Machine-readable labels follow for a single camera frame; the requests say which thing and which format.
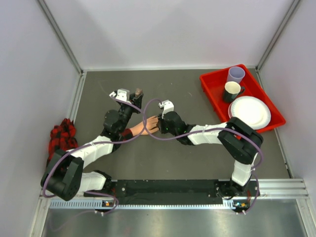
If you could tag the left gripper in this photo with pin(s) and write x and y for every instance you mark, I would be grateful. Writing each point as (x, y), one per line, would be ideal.
(136, 101)

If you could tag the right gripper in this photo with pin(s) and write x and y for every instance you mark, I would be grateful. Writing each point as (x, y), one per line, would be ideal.
(161, 123)

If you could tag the glitter nail polish bottle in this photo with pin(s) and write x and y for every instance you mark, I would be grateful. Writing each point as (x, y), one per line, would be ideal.
(138, 92)

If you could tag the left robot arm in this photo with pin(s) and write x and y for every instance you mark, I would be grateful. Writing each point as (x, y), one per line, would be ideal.
(64, 176)

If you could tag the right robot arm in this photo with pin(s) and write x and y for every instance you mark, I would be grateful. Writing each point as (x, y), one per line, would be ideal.
(238, 138)

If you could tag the red plastic tray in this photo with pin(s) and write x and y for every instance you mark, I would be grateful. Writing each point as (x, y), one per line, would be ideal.
(213, 86)

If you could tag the black mug white inside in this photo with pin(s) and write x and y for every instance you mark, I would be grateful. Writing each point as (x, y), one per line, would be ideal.
(231, 91)

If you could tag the red black plaid sleeve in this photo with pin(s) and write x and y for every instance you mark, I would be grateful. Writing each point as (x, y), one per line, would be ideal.
(62, 137)

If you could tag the lavender plastic cup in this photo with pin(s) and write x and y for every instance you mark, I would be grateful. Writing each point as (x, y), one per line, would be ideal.
(235, 74)

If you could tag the white paper plates stack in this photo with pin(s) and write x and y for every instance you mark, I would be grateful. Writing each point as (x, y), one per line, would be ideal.
(252, 111)

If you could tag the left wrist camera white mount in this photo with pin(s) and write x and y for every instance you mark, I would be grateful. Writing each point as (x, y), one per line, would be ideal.
(120, 95)

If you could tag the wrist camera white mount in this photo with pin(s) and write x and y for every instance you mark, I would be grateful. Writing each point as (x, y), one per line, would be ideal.
(120, 95)
(166, 106)

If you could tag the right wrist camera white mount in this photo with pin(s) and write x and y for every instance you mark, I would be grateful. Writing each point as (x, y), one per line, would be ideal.
(166, 106)

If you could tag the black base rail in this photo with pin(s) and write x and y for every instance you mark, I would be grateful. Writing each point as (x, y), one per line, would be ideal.
(178, 191)

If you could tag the white cable duct strip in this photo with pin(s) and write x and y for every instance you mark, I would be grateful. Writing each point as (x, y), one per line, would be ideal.
(107, 204)

